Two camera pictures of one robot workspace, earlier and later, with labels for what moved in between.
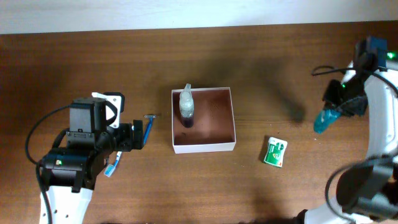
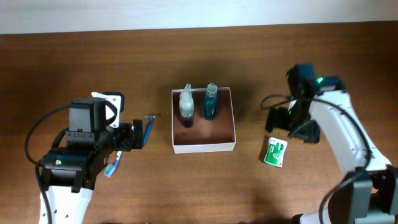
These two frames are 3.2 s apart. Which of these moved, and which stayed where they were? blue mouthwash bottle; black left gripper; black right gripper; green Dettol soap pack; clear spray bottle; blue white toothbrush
Moved: black right gripper; blue mouthwash bottle
Stayed: clear spray bottle; black left gripper; blue white toothbrush; green Dettol soap pack
